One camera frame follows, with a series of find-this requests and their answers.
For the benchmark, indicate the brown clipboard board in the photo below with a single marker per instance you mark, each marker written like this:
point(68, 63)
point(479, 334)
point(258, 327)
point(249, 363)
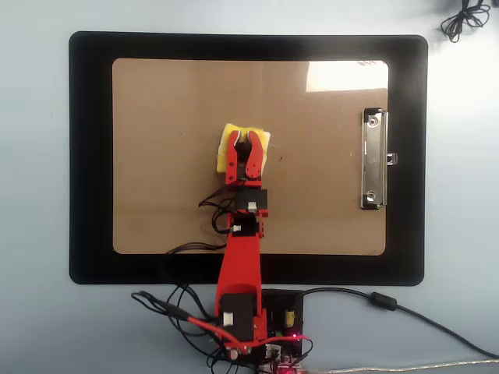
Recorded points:
point(163, 117)

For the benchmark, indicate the yellow sponge with black knob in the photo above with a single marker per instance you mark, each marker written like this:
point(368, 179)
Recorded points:
point(223, 156)

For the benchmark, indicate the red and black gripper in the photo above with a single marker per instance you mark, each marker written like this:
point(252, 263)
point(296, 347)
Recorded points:
point(249, 200)

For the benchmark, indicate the red robot arm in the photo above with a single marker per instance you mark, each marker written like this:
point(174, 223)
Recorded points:
point(239, 265)

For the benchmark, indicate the metal clipboard clip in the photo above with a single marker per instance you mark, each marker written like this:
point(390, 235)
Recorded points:
point(373, 163)

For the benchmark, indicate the black base with controller board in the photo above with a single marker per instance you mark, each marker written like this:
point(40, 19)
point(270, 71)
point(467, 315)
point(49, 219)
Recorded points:
point(282, 302)

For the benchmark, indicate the black desk mat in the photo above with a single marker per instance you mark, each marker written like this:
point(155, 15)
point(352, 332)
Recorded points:
point(89, 156)

